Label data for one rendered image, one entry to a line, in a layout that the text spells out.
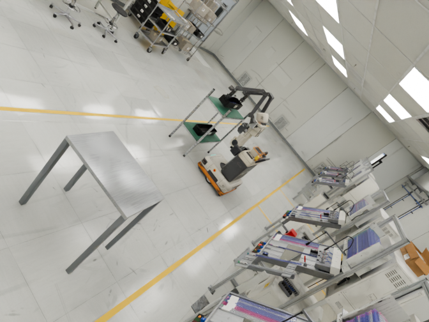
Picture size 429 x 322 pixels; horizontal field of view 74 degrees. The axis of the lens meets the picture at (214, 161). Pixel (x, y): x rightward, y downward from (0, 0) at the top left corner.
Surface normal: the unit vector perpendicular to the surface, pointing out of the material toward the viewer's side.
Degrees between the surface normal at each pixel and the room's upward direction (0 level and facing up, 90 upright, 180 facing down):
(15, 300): 0
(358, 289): 90
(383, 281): 90
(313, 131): 90
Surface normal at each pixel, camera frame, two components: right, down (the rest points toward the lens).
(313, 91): -0.43, 0.09
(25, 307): 0.68, -0.62
